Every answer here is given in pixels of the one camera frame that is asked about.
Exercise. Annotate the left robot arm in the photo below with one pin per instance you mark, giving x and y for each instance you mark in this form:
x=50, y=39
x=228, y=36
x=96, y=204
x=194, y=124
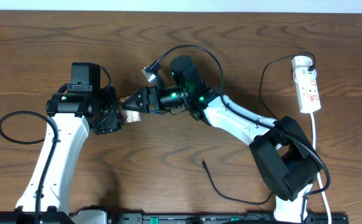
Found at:
x=77, y=109

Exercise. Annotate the white power strip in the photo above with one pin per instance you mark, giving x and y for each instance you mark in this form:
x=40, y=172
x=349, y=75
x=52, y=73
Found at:
x=307, y=90

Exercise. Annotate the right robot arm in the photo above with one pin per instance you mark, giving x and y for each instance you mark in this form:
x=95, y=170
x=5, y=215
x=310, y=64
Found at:
x=282, y=153

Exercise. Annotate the white USB charger plug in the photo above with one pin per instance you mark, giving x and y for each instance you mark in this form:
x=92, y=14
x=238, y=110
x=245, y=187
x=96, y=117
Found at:
x=303, y=61

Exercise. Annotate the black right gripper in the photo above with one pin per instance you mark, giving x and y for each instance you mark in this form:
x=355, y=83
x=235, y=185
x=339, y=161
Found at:
x=144, y=102

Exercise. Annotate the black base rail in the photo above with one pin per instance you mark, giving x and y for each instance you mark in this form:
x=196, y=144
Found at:
x=199, y=218

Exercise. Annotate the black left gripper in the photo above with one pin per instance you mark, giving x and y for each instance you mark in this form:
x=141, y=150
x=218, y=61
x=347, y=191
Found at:
x=108, y=116

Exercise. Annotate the gold Galaxy smartphone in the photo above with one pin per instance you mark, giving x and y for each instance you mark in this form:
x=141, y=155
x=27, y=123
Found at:
x=127, y=116

